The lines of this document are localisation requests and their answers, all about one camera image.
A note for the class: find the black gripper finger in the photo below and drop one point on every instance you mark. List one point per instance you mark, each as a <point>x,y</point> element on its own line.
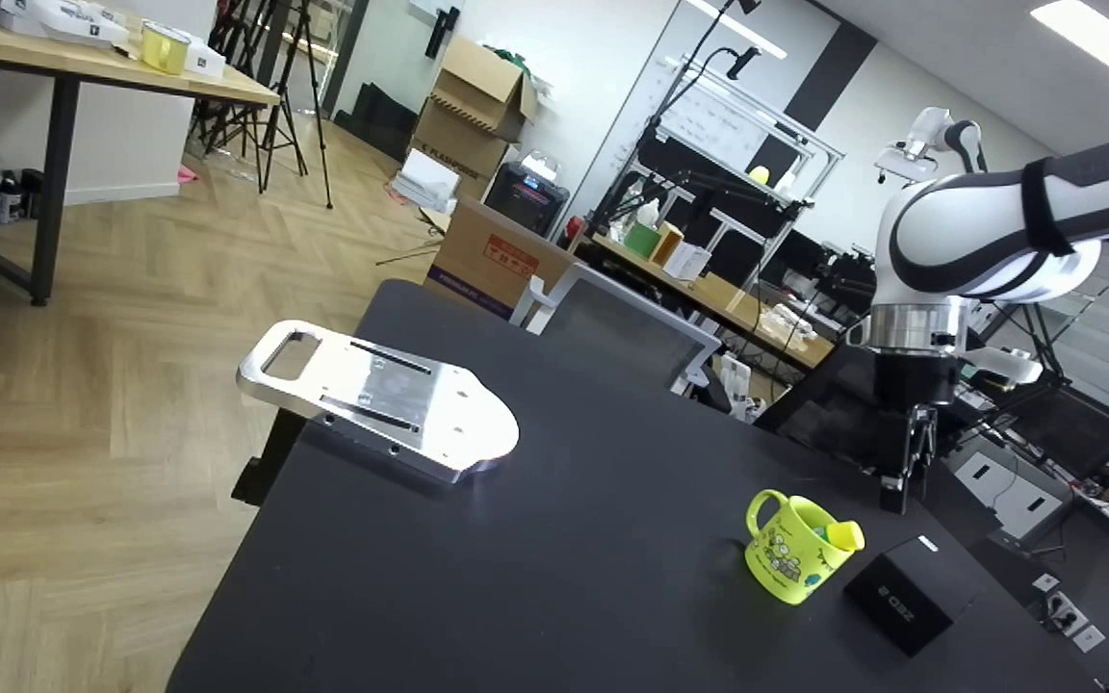
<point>896,465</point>
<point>928,446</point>

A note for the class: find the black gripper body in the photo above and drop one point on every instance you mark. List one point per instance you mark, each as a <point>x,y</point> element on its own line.
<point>922,386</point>

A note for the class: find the yellow-green plastic cup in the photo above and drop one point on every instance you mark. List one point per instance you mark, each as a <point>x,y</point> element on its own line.
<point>791,551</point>

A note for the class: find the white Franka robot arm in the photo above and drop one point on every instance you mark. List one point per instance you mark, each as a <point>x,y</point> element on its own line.
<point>964,233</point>

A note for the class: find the black rectangular box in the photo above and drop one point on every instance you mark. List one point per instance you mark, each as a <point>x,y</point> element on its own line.
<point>913,599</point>

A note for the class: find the brown cardboard box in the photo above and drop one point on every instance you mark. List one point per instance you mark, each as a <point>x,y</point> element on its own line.
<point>498,255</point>

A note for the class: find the cluttered wooden desk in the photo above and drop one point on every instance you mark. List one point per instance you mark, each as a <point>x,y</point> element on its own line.
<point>720,300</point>

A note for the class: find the yellow tennis ball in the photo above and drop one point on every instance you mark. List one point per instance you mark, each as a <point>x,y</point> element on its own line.
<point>760,175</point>

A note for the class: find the grey flat monitor panel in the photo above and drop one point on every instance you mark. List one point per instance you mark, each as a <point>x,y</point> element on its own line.
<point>625,329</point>

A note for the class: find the long ceiling light strip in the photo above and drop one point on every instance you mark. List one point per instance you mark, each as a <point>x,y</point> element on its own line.
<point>1106,44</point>

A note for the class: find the white mandoline slicer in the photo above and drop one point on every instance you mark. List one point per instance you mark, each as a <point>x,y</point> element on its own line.
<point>382,397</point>

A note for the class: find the stacked open cardboard boxes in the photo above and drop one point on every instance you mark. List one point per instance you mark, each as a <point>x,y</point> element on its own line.
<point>472,102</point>

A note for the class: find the long wooden table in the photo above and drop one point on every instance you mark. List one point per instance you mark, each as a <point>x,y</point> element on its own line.
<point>77,61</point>

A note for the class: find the black camera tripod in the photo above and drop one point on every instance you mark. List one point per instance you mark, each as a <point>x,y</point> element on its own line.
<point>280,91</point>

